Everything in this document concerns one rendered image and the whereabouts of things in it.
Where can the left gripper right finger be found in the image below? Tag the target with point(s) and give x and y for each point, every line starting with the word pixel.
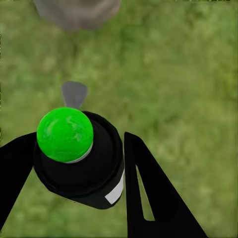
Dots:
pixel 173 218

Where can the tree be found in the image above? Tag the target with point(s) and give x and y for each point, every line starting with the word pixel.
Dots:
pixel 78 14

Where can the pesticide atomizer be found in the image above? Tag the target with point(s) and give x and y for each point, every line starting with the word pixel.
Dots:
pixel 79 155

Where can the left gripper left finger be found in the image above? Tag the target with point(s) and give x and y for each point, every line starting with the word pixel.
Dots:
pixel 16 162

